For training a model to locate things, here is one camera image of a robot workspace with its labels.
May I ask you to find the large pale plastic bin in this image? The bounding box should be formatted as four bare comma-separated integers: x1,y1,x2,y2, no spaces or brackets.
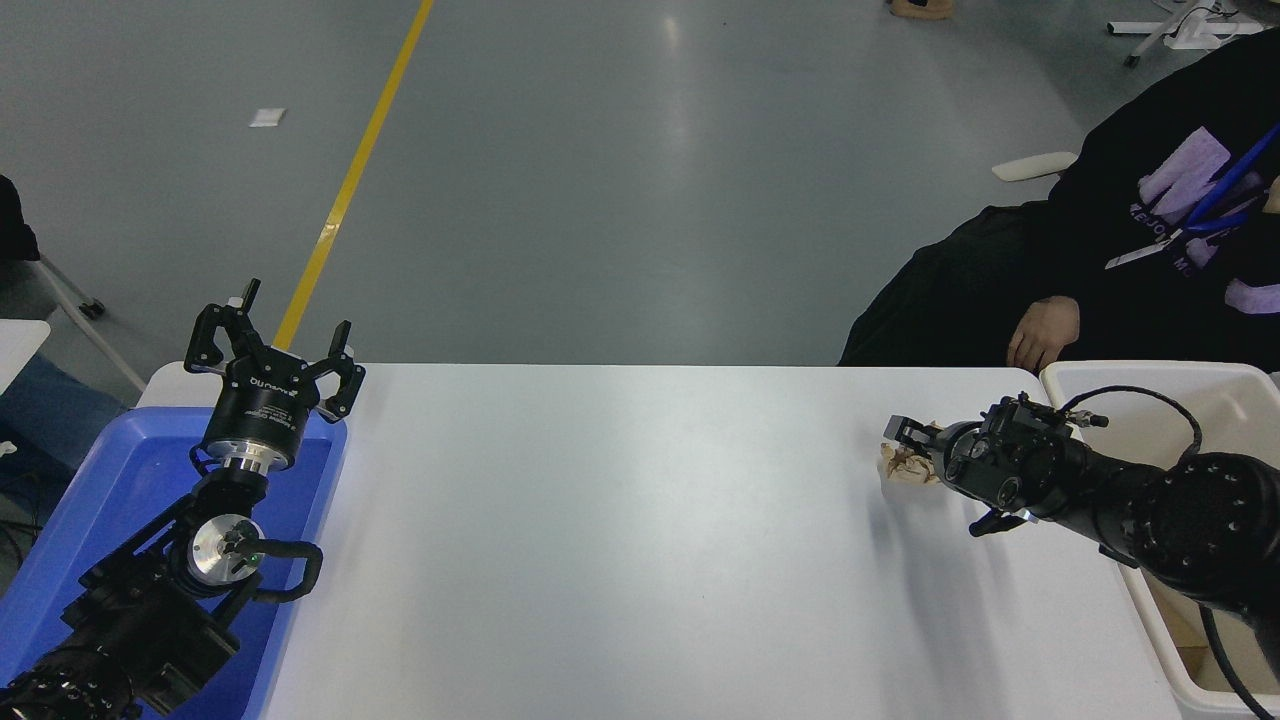
1040,360,1280,717

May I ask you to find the blue lanyard with badge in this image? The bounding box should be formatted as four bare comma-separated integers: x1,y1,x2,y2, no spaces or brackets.
1105,122,1280,272

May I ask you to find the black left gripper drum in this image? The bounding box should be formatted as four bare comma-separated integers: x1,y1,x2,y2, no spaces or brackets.
202,346,322,463

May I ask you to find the brown cardboard piece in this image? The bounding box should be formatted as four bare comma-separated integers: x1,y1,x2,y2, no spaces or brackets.
1172,640,1216,693

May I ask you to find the person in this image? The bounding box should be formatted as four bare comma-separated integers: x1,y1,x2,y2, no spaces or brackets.
838,25,1280,368
0,173,133,521

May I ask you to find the tan paper ball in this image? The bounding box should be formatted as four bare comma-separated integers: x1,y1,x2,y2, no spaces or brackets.
879,440,944,488

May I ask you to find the grey stand leg with caster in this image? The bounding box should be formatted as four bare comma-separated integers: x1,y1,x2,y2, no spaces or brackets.
35,255,148,393

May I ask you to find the white chair base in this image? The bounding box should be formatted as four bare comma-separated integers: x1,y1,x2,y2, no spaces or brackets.
1107,0,1267,69

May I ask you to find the small white table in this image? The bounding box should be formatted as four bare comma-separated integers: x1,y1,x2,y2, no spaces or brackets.
0,320,52,393

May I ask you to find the blue plastic tray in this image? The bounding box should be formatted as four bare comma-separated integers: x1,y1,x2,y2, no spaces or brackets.
0,405,349,720

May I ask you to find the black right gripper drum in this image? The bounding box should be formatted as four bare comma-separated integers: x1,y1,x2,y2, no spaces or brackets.
940,396,1078,521

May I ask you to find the white chair armrest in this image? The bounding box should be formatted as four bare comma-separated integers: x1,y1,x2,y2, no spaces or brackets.
992,152,1080,184

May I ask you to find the person's hand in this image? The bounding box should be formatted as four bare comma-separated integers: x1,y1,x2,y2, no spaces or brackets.
1007,296,1082,374

